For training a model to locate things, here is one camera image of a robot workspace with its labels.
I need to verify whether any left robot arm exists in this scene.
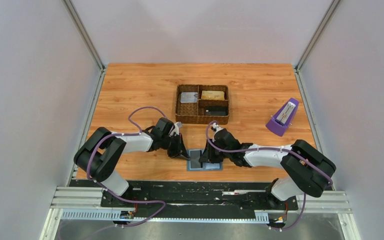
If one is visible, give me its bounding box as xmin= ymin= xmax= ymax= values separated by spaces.
xmin=73 ymin=117 xmax=190 ymax=207

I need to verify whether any aluminium frame rail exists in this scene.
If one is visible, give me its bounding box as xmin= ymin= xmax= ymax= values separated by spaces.
xmin=39 ymin=0 xmax=107 ymax=240
xmin=294 ymin=0 xmax=361 ymax=240

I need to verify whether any black VIP card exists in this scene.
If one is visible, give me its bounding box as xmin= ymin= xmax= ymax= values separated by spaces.
xmin=189 ymin=149 xmax=202 ymax=169
xmin=204 ymin=105 xmax=229 ymax=117

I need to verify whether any gold card in basket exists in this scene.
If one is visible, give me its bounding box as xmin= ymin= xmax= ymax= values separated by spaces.
xmin=200 ymin=90 xmax=226 ymax=101

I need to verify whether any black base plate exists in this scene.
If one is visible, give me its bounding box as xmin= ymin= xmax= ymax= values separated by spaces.
xmin=69 ymin=179 xmax=300 ymax=220

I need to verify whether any aluminium frame rail left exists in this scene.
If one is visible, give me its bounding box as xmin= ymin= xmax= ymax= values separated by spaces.
xmin=39 ymin=0 xmax=107 ymax=240

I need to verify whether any aluminium frame rail right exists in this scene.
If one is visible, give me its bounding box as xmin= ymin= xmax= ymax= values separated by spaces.
xmin=294 ymin=0 xmax=361 ymax=240

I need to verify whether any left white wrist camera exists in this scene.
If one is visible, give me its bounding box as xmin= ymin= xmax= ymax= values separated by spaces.
xmin=170 ymin=121 xmax=183 ymax=136

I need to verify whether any white slotted cable duct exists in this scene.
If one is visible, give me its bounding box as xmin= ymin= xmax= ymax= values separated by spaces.
xmin=60 ymin=209 xmax=269 ymax=224

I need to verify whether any teal leather card holder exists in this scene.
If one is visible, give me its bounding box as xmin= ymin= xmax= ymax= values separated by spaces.
xmin=186 ymin=149 xmax=223 ymax=172

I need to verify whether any brown woven divided basket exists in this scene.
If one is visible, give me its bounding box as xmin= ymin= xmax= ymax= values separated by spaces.
xmin=174 ymin=84 xmax=230 ymax=125

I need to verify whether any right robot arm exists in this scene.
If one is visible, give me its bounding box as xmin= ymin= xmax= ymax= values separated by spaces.
xmin=200 ymin=123 xmax=337 ymax=209

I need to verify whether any silver card in basket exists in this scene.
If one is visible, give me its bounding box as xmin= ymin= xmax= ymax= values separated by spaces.
xmin=180 ymin=92 xmax=199 ymax=104

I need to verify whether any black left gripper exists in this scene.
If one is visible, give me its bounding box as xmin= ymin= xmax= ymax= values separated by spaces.
xmin=160 ymin=133 xmax=191 ymax=161

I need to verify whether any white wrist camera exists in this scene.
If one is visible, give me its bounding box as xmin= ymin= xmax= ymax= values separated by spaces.
xmin=170 ymin=121 xmax=183 ymax=136
xmin=210 ymin=123 xmax=224 ymax=133

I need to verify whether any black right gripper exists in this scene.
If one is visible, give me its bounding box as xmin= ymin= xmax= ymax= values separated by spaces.
xmin=199 ymin=139 xmax=231 ymax=164

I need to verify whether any purple metronome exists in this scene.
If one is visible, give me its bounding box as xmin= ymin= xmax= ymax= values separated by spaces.
xmin=265 ymin=98 xmax=300 ymax=137

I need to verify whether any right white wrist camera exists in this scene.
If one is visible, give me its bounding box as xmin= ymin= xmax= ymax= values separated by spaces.
xmin=210 ymin=123 xmax=224 ymax=133

